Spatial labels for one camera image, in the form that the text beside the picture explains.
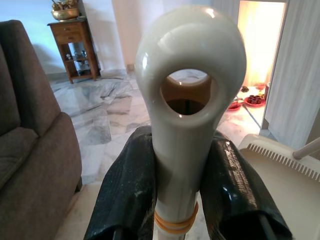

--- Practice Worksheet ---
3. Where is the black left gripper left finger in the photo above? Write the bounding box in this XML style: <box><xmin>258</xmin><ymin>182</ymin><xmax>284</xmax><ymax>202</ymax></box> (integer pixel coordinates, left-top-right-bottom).
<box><xmin>83</xmin><ymin>126</ymin><xmax>158</xmax><ymax>240</ymax></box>

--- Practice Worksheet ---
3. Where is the beige long-handled broom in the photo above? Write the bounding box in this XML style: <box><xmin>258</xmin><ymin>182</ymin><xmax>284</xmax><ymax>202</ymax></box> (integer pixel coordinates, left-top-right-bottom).
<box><xmin>134</xmin><ymin>5</ymin><xmax>248</xmax><ymax>240</ymax></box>

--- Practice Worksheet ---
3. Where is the brown wooden side table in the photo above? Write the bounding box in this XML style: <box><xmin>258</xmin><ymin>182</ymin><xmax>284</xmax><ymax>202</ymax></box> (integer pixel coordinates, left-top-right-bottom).
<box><xmin>47</xmin><ymin>16</ymin><xmax>101</xmax><ymax>85</ymax></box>

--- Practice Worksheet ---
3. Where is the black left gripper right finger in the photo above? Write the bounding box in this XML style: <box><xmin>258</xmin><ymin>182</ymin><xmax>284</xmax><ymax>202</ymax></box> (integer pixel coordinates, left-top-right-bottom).
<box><xmin>199</xmin><ymin>129</ymin><xmax>293</xmax><ymax>240</ymax></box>

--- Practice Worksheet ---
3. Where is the brown fabric sofa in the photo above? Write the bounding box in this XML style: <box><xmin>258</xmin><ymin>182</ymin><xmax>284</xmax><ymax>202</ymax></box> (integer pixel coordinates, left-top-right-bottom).
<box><xmin>0</xmin><ymin>19</ymin><xmax>83</xmax><ymax>240</ymax></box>

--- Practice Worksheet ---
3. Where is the white door panel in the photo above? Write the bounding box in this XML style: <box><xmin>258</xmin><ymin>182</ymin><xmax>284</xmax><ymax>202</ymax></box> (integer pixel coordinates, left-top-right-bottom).
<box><xmin>259</xmin><ymin>0</ymin><xmax>320</xmax><ymax>151</ymax></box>

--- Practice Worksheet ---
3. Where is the beige plastic dustpan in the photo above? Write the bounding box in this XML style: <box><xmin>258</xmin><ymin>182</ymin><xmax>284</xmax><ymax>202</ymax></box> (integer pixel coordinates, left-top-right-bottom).
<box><xmin>237</xmin><ymin>133</ymin><xmax>320</xmax><ymax>240</ymax></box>

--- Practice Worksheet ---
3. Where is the red tray with cups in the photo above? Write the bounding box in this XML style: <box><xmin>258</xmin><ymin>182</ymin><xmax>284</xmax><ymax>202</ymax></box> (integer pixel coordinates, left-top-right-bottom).
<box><xmin>243</xmin><ymin>93</ymin><xmax>266</xmax><ymax>108</ymax></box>

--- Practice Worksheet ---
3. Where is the brass bowl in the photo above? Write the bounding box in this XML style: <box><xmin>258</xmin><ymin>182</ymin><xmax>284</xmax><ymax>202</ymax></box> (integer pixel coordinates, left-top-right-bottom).
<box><xmin>51</xmin><ymin>0</ymin><xmax>81</xmax><ymax>21</ymax></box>

